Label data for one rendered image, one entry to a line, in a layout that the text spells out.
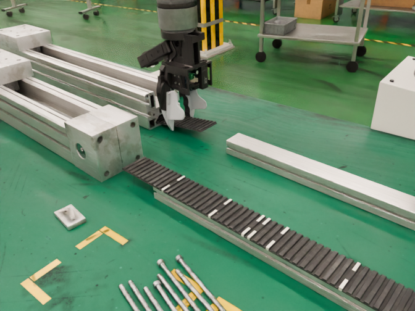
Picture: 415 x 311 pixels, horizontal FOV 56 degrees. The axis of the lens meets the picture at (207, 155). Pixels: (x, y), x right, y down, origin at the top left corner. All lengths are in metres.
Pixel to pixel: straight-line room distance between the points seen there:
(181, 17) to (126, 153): 0.27
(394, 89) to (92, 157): 0.60
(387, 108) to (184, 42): 0.43
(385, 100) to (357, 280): 0.47
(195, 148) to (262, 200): 0.21
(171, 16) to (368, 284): 0.54
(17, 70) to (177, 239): 0.64
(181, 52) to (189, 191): 0.30
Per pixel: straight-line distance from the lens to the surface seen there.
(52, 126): 0.84
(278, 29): 3.77
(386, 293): 0.50
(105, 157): 0.72
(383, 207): 0.65
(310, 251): 0.53
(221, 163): 0.75
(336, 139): 0.85
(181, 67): 0.77
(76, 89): 1.10
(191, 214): 0.61
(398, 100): 0.88
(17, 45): 1.33
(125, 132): 0.73
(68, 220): 0.65
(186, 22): 0.76
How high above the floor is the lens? 1.18
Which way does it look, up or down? 31 degrees down
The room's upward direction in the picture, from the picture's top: 2 degrees counter-clockwise
